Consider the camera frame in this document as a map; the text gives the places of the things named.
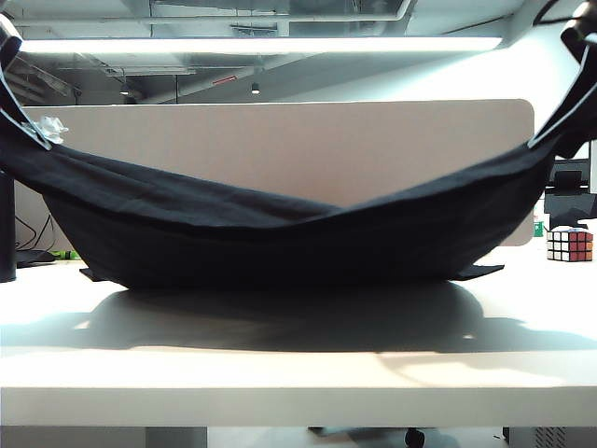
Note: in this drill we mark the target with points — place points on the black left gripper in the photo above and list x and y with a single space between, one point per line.
8 42

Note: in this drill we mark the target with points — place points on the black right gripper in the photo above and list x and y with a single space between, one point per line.
585 35

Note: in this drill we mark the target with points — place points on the black polo shirt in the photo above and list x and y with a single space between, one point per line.
289 242

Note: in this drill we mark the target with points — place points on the crumpled clear tape wad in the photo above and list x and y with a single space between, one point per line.
52 128

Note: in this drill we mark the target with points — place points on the white board panel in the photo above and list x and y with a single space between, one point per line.
593 168

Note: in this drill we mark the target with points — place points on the black mesh office chair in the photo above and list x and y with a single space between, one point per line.
566 210

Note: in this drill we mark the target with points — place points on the black pendant ceiling lamp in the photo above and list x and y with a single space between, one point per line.
254 88
123 90

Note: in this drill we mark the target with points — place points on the black water bottle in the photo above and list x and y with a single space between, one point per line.
6 233

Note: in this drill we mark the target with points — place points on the small green sticker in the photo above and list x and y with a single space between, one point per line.
538 229

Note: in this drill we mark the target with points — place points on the Rubik's cube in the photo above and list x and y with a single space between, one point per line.
569 245

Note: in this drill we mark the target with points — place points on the black fabric pouch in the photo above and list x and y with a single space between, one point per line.
35 259

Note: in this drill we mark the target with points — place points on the green plastic object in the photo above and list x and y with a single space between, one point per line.
65 255

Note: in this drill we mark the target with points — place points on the long white light strip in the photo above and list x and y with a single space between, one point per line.
252 45

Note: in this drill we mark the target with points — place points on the beige desk divider panel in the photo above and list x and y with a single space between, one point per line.
298 149

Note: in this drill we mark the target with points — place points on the vented grey cabinet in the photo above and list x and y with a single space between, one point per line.
536 438

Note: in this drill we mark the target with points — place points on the black chair wheel base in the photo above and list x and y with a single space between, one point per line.
412 438

